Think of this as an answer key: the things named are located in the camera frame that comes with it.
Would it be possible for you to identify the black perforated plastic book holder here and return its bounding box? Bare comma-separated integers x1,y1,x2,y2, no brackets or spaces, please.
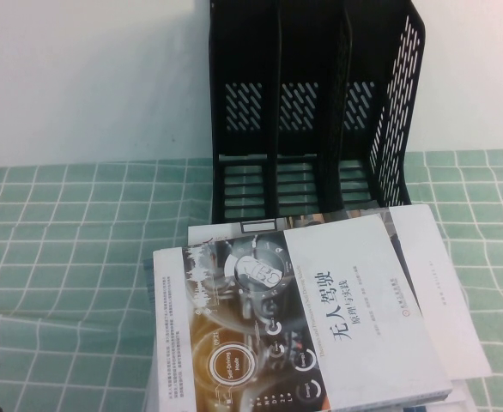
207,0,427,235

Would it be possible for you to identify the white book under stack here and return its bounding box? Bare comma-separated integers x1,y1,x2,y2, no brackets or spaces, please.
444,377,478,412

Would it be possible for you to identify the white book with photo cover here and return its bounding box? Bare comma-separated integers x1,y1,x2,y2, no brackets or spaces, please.
276,203,492,380

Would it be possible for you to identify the green white-grid tablecloth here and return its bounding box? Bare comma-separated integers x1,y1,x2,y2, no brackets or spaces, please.
0,148,503,412

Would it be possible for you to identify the self-driving book with dashboard cover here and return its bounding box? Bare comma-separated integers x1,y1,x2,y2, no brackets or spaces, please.
152,213,454,412

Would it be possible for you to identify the book with blue page edge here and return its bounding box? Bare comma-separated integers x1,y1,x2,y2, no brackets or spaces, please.
141,257,157,304

